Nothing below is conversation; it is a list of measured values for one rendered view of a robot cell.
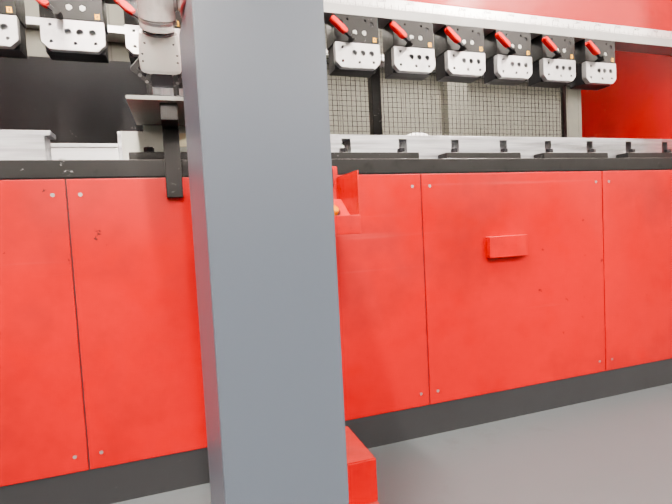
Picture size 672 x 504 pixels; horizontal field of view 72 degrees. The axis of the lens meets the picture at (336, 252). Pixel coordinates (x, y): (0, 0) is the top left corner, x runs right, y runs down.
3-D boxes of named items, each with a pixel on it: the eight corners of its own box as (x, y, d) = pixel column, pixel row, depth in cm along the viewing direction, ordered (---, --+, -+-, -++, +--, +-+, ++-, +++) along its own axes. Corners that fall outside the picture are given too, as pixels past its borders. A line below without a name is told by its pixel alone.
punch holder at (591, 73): (586, 82, 176) (585, 37, 175) (568, 88, 184) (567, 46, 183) (616, 84, 180) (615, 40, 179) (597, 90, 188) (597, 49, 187)
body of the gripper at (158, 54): (179, 23, 118) (181, 67, 125) (135, 19, 115) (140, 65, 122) (180, 33, 113) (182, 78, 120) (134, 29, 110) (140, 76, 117)
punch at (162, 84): (149, 93, 131) (147, 59, 130) (150, 95, 133) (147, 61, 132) (186, 95, 134) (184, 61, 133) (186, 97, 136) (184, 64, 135)
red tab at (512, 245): (490, 258, 150) (489, 236, 149) (486, 258, 152) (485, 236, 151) (528, 255, 155) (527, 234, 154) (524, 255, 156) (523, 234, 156)
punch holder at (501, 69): (498, 76, 163) (496, 28, 162) (483, 84, 171) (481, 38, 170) (532, 78, 168) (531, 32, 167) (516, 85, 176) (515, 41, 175)
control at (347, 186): (278, 238, 104) (274, 157, 103) (266, 237, 120) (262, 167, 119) (361, 233, 111) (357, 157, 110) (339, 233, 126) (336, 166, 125)
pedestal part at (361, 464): (303, 540, 101) (300, 487, 100) (280, 482, 125) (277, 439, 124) (387, 518, 107) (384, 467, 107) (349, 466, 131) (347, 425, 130)
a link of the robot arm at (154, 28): (176, 13, 117) (177, 26, 119) (138, 10, 114) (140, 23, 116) (177, 24, 111) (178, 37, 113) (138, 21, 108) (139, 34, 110)
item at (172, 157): (165, 194, 110) (159, 102, 109) (167, 199, 123) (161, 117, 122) (183, 194, 111) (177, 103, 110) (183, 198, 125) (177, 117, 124)
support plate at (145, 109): (125, 99, 104) (125, 94, 104) (136, 125, 129) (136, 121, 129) (208, 101, 110) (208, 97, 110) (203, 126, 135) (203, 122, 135)
